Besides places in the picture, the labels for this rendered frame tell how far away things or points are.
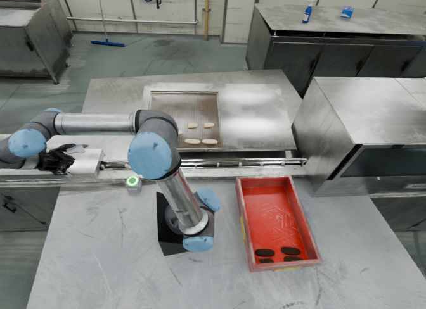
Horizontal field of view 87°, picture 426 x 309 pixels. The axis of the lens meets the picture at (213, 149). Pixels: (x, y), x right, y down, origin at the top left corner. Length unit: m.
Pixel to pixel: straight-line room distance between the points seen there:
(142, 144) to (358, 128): 0.97
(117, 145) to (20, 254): 1.28
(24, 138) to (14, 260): 1.79
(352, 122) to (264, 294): 0.89
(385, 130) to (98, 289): 1.48
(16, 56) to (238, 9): 3.30
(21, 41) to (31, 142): 3.03
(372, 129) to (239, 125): 0.76
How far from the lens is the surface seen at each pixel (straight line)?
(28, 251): 2.48
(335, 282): 1.36
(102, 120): 0.80
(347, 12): 3.68
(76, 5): 5.17
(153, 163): 0.61
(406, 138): 1.33
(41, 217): 2.11
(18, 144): 0.81
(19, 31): 3.72
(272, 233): 1.30
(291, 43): 2.92
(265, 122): 1.64
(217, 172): 1.37
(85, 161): 1.49
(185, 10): 4.77
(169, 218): 1.05
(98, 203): 1.42
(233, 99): 1.72
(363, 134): 1.22
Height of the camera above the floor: 2.00
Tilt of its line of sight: 50 degrees down
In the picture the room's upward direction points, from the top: 5 degrees clockwise
